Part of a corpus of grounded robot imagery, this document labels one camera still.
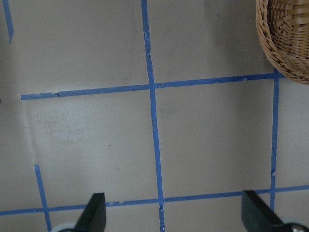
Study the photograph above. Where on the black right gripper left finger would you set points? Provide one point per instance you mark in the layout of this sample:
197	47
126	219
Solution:
93	218

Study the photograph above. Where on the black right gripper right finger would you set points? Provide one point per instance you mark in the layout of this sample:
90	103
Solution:
256	215

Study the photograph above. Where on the wicker basket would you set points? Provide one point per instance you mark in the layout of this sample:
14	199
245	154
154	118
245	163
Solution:
283	31

